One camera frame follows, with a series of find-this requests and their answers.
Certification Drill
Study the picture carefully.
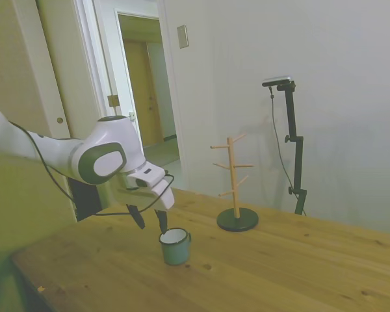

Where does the brown wooden hallway door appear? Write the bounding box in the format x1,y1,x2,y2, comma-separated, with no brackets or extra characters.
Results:
122,38,165,147

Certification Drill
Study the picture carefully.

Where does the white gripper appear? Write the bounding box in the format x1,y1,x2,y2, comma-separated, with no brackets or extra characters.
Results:
115,177,176,233

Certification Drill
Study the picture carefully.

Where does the grey exterior camera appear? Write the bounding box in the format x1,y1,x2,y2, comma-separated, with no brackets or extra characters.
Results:
262,75,294,88

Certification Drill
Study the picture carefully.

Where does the beige closet door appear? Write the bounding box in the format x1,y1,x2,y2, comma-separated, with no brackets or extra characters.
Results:
0,0,75,140

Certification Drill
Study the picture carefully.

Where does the metal wall switch plate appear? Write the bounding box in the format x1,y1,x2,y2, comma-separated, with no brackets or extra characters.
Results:
176,24,189,49

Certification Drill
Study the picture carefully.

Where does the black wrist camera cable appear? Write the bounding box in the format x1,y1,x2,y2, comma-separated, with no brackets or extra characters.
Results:
8,120,176,217

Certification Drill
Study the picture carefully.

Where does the green enamel mug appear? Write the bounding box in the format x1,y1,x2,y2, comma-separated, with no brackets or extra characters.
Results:
158,227,192,267

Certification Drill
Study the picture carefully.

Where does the black camera stand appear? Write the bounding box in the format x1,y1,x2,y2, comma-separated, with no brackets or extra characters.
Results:
277,83,308,216

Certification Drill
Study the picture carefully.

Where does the white open door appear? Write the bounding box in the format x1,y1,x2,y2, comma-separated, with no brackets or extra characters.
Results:
73,0,137,209

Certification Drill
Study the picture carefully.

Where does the beige partition panel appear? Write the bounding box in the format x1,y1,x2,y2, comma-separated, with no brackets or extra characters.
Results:
0,152,77,312

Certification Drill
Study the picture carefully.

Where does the white door frame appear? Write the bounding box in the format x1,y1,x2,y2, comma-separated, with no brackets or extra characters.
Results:
112,0,191,189

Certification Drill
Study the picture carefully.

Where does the wooden mug tree black base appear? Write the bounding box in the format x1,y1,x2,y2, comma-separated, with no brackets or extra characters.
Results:
210,132,259,232

